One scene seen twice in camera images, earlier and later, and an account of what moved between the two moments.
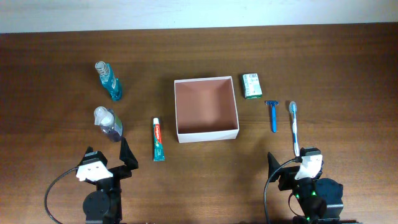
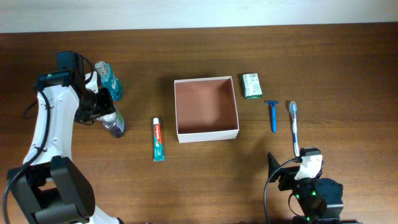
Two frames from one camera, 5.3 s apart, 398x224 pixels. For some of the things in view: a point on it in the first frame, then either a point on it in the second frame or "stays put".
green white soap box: x=252 y=86 stays put
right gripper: x=287 y=174 stays put
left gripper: x=129 y=161 to x=107 y=107
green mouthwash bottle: x=109 y=79 stays put
